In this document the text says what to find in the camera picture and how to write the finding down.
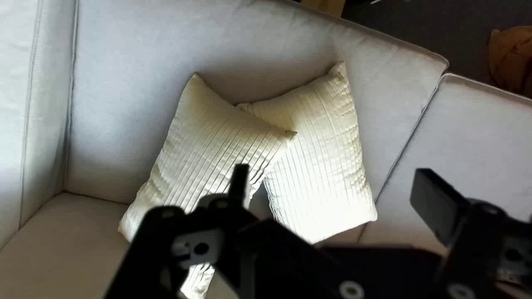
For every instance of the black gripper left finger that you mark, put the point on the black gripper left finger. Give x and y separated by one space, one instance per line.
167 249

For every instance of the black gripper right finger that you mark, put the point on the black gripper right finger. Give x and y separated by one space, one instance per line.
443 205

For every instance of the cream striped pillow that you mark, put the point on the cream striped pillow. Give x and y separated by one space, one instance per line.
321 155
205 150

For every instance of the brown rounded object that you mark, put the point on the brown rounded object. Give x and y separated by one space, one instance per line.
512 58

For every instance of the light grey sofa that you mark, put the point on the light grey sofa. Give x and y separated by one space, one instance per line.
138 83

